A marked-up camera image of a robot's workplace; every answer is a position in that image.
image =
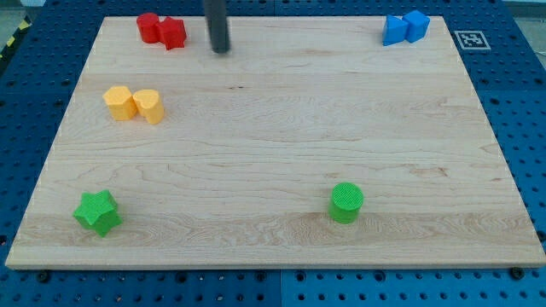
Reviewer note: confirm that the red star block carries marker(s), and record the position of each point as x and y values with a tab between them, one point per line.
171	33

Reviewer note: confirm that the wooden board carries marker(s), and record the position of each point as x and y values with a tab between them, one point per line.
239	172

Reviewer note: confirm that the white fiducial marker tag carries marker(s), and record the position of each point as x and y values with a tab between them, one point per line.
472	40

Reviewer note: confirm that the blue cube block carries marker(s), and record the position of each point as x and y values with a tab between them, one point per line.
417	25

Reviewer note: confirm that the black bolt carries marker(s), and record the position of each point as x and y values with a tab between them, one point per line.
517	273
43	276

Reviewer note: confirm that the blue triangle block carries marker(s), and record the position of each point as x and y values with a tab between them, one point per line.
394	30

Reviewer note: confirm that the black bolt right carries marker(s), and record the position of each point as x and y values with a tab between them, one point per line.
517	273

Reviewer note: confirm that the yellow hexagon block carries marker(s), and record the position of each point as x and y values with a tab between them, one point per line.
120	103

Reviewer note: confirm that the green cylinder block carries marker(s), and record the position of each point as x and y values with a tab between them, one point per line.
346	200

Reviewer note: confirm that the red cylinder block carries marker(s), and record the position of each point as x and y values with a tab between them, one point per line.
146	24

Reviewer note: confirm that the black bolt left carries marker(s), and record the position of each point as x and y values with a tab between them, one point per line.
43	276

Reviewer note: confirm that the yellow heart block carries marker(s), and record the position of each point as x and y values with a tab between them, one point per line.
149	105

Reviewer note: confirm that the green star block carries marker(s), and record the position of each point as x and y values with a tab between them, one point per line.
98	212

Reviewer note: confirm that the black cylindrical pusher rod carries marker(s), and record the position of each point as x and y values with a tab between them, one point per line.
217	24

